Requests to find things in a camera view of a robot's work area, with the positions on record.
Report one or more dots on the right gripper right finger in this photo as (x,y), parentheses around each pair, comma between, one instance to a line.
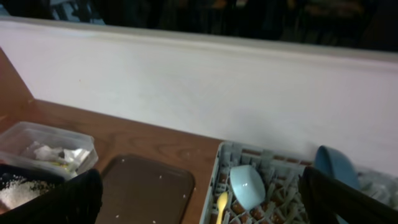
(325,199)

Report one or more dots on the white tissue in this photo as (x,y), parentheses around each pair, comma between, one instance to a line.
(43,152)
(75,156)

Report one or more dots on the dark blue plate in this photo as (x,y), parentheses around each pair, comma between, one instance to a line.
(335,165)

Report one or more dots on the clear plastic waste bin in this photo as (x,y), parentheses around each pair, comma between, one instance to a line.
(21,135)

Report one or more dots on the grey dishwasher rack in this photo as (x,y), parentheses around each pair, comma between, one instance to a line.
(280,174)

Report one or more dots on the pale yellow plastic spoon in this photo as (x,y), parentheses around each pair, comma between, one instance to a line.
(221,204)

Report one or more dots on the light blue bowl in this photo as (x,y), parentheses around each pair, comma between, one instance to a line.
(247,186)

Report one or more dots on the black rectangular tray bin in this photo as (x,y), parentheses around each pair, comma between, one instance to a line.
(9,172)

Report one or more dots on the dark brown serving tray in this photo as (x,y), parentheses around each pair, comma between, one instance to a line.
(141,191)

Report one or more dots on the heap of rice grains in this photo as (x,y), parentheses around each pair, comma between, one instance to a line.
(20,191)

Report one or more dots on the yellow green snack wrapper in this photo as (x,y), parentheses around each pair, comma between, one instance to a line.
(66,166)

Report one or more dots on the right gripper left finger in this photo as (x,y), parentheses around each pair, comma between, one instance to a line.
(73,201)

